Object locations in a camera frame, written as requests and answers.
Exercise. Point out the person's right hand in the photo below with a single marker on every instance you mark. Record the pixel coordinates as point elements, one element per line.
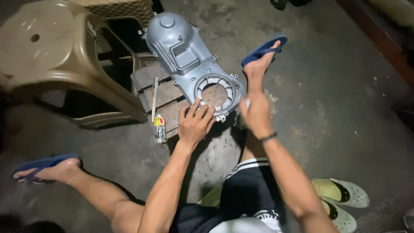
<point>257,116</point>

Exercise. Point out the person's left hand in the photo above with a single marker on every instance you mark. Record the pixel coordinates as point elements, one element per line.
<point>194,127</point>

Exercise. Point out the person's right fingers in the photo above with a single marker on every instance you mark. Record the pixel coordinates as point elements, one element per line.
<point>248,105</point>

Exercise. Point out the grey metal engine cover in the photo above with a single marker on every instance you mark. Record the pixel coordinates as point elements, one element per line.
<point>181,48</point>

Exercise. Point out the person's right leg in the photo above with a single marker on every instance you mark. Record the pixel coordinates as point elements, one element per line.
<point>257,72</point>

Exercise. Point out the person's leg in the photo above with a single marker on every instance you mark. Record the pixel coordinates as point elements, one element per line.
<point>257,72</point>
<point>97,194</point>

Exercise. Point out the black wristband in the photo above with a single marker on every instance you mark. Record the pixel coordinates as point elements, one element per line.
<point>268,137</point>

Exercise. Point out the blue flip-flop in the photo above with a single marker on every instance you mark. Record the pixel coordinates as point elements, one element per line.
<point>42,161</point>
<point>262,50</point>

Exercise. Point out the black shorts with white stripes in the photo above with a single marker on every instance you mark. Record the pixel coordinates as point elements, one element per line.
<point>245,191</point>

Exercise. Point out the wooden pallet block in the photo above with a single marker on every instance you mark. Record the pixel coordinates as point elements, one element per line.
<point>161,93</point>

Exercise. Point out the yellow sealant tube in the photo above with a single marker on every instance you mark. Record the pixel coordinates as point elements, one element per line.
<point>159,129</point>

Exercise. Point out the thin wooden stick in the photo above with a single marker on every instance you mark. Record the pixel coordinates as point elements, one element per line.
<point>155,97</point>

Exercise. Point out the green plastic seat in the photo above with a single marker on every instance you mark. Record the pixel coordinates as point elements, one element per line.
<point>212,198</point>

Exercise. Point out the dark shoe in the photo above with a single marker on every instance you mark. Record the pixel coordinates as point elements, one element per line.
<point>278,4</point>

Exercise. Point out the white shirt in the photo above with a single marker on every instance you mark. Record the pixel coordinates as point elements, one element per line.
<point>242,226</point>

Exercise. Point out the pale green perforated clog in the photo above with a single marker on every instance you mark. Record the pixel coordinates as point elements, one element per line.
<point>352,194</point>
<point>342,220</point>

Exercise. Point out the brown wooden beam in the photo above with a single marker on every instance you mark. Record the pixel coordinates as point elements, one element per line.
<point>375,32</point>

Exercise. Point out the brown woven plastic chair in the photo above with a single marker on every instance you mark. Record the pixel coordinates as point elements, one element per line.
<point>126,8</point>

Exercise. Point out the person's left leg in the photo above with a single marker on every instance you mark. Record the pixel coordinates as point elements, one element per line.
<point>97,194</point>

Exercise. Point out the beige plastic stool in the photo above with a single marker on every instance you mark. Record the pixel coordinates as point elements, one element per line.
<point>38,48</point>

